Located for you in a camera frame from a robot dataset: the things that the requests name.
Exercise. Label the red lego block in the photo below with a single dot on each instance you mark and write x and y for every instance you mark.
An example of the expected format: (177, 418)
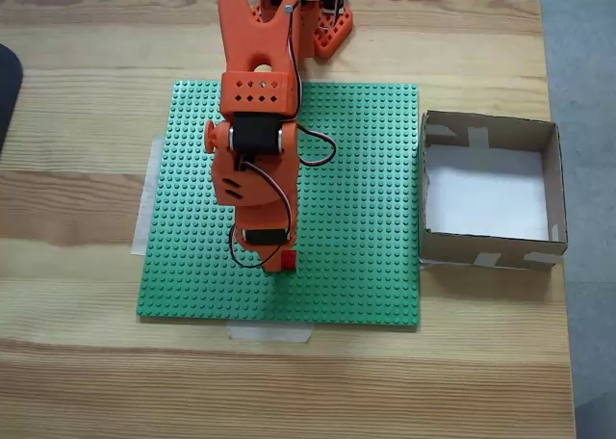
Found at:
(288, 260)

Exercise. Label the green lego baseplate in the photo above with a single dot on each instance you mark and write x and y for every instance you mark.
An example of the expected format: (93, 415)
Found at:
(361, 208)

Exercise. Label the white paper box lining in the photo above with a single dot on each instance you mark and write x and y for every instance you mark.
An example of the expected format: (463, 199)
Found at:
(486, 193)

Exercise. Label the brown cardboard box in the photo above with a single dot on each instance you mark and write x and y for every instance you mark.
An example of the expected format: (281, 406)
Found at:
(447, 251)

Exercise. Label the black flat pad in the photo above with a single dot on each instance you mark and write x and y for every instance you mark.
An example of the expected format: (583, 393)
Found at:
(7, 87)

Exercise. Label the translucent masking tape strip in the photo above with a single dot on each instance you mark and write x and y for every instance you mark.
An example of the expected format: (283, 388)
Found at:
(142, 208)
(322, 81)
(269, 333)
(428, 264)

